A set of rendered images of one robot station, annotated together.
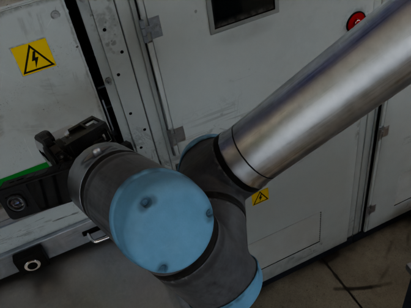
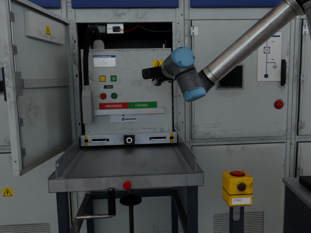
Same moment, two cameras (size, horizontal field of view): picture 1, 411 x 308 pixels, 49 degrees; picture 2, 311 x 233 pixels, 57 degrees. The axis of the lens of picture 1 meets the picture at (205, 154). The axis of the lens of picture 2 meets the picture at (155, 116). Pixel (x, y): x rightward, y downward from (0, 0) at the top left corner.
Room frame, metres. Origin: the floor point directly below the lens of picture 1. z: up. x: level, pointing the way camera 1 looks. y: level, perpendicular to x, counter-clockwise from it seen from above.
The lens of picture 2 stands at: (-0.90, -0.11, 1.23)
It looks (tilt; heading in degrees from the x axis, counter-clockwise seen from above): 7 degrees down; 13
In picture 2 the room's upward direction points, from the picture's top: 1 degrees counter-clockwise
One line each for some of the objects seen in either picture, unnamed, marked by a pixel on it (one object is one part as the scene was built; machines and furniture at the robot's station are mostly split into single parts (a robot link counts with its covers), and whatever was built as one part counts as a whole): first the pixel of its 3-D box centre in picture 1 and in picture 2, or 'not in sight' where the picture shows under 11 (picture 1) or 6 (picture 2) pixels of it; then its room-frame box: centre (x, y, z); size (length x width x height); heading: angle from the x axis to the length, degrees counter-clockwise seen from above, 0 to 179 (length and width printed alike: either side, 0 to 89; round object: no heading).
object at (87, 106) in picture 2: not in sight; (88, 106); (0.50, 0.58, 1.09); 0.08 x 0.05 x 0.17; 17
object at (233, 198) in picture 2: not in sight; (237, 187); (0.09, -0.16, 0.85); 0.08 x 0.08 x 0.10; 17
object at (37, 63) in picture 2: not in sight; (44, 84); (0.41, 0.77, 1.21); 0.63 x 0.07 x 0.74; 6
